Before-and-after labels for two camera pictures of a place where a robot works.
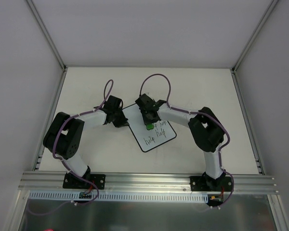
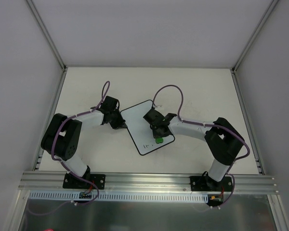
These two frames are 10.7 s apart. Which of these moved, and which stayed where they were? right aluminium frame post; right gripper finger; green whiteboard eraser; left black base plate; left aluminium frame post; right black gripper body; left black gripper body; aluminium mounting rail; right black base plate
Moved: right black gripper body; right gripper finger; green whiteboard eraser
Stayed: left black gripper body; left black base plate; left aluminium frame post; right black base plate; aluminium mounting rail; right aluminium frame post
